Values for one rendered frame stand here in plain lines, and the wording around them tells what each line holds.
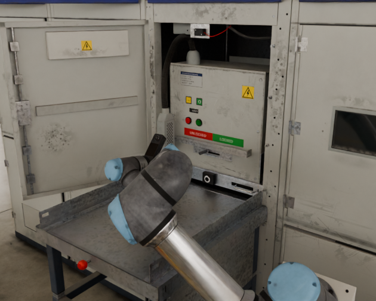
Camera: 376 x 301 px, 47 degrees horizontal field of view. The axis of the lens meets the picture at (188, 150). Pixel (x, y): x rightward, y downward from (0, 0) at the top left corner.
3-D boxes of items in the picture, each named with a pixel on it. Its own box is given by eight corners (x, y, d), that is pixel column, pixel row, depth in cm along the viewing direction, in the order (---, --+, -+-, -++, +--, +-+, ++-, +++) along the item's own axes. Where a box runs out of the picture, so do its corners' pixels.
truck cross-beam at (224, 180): (262, 198, 182) (263, 185, 180) (165, 170, 213) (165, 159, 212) (268, 194, 186) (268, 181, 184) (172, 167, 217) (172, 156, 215)
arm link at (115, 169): (113, 188, 145) (99, 171, 148) (136, 183, 153) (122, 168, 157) (122, 170, 141) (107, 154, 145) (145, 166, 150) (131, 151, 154)
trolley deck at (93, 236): (159, 304, 129) (158, 287, 127) (37, 239, 165) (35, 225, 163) (266, 220, 179) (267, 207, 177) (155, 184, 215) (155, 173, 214)
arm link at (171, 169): (178, 137, 101) (165, 137, 150) (144, 171, 100) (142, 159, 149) (212, 172, 102) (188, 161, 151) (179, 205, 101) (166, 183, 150)
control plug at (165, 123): (165, 152, 197) (164, 115, 191) (157, 150, 200) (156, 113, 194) (175, 148, 203) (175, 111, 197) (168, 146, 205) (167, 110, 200)
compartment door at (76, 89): (19, 195, 191) (-4, 21, 168) (149, 169, 221) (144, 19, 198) (22, 200, 186) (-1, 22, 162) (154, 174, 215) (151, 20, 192)
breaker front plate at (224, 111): (257, 187, 182) (263, 73, 167) (169, 163, 211) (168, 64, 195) (258, 186, 183) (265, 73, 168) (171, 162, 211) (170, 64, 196)
